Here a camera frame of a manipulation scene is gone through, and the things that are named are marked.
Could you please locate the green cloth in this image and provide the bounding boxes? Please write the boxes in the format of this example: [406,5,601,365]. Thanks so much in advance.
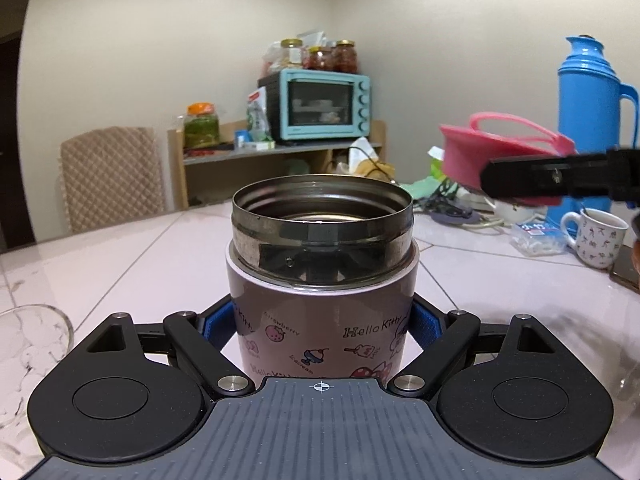
[400,176,453,207]

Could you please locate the red contents glass jar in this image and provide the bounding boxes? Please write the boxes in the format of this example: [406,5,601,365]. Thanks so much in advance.
[306,46,334,72]
[332,40,359,74]

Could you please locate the pink printed steel bottle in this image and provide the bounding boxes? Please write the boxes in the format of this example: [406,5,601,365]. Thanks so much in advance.
[223,173,418,381]

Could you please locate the white patterned mug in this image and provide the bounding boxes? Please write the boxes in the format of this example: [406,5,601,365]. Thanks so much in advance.
[560,208,629,270]

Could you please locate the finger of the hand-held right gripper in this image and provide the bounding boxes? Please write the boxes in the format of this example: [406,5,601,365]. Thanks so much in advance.
[480,147,640,206]

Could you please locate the teal toaster oven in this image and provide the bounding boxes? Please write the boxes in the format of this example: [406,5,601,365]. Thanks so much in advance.
[257,69,373,143]

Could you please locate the blue thermos flask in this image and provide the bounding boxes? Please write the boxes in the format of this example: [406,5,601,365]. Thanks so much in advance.
[556,35,640,223]

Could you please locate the purple round object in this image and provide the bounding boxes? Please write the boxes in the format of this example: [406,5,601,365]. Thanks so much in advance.
[432,205,481,224]

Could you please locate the dark smartphone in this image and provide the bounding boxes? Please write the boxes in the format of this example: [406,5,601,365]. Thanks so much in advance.
[609,245,640,294]

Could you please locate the pink bottle cap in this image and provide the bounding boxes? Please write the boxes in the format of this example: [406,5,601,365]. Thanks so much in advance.
[439,111,576,207]

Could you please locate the dark wooden door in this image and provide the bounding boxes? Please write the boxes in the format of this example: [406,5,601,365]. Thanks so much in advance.
[0,35,23,253]

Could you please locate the green white packet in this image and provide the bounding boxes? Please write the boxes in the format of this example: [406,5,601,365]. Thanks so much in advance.
[246,87,274,142]

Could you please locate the clear cotton swab box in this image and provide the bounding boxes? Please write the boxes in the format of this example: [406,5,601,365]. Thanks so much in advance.
[510,220,569,257]

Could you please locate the pale contents glass jar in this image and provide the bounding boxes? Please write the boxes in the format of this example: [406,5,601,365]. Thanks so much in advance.
[280,38,306,69]

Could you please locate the dark red tray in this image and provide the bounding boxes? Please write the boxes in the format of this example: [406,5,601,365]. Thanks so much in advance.
[185,144,236,157]

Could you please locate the black cable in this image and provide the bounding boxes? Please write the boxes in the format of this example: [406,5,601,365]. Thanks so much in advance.
[347,146,397,183]

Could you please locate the white bowl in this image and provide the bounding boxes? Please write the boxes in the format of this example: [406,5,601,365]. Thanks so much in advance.
[492,200,537,227]

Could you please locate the chair with woven cover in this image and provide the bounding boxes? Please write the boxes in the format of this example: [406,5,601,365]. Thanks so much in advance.
[59,126,166,235]

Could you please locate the clear glass bowl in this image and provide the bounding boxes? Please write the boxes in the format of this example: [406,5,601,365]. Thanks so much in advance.
[0,302,75,433]

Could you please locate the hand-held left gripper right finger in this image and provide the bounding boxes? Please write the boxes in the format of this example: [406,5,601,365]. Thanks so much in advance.
[389,296,551,398]

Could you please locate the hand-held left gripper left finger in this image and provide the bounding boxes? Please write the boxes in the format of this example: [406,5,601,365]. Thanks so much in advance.
[90,296,254,398]

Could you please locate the wooden side shelf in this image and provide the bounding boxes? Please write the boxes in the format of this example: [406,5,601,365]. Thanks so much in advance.
[167,120,388,209]

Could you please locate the clear plastic bag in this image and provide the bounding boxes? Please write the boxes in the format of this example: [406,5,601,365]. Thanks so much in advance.
[300,30,332,51]

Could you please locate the yellow plastic bag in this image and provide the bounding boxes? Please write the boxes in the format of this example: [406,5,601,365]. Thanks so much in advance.
[332,150,397,184]

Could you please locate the green pickle jar orange lid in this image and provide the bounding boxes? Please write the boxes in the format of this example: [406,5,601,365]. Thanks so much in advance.
[183,103,221,149]

